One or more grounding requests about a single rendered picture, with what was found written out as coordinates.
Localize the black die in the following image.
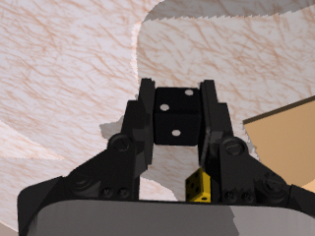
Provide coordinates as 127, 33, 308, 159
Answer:
153, 87, 202, 147

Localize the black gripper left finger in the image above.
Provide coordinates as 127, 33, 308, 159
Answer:
17, 78, 156, 236

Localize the tan flat mat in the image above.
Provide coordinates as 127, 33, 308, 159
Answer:
243, 95, 315, 193

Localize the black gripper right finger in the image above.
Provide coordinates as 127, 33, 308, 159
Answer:
198, 80, 315, 216

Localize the yellow die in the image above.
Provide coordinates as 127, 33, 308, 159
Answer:
185, 167, 211, 203

